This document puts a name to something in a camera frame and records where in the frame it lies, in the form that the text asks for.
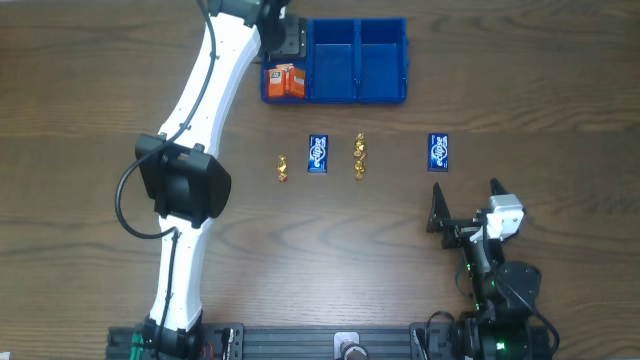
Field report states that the black cable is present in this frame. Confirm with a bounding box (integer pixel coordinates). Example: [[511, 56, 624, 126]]
[[114, 0, 220, 241], [494, 277, 561, 357]]

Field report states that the blue tray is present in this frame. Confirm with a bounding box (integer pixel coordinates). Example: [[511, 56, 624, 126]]
[[259, 17, 410, 106]]

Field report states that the mounting rail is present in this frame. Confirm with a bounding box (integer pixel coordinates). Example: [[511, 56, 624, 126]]
[[105, 321, 556, 360]]

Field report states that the blue candy pack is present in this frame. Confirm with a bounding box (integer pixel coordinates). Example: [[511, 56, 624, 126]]
[[427, 132, 450, 173], [307, 134, 330, 175]]

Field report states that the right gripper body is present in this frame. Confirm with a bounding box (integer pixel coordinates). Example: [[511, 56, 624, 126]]
[[439, 215, 487, 250]]

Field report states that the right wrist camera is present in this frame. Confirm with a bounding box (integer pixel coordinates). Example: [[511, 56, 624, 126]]
[[481, 193, 527, 242]]

